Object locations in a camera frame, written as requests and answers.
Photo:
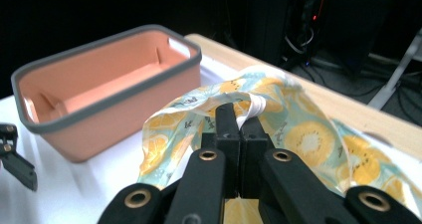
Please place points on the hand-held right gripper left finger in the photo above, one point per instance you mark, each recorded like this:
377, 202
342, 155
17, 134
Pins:
227, 134

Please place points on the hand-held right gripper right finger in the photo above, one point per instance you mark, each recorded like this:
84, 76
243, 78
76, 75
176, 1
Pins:
253, 137

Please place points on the orange-slice print tote bag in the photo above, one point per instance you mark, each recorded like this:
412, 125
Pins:
308, 137

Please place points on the pink basket with grey rim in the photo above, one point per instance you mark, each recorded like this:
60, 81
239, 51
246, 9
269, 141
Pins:
132, 117

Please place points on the white foam board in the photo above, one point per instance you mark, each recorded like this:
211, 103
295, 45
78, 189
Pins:
83, 190

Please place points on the wooden table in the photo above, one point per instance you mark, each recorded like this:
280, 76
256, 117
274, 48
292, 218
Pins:
348, 108

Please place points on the dark equipment with red lights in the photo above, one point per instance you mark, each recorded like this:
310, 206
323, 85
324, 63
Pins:
288, 18

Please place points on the grey metal stand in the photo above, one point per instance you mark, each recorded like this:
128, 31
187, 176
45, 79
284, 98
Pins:
394, 74

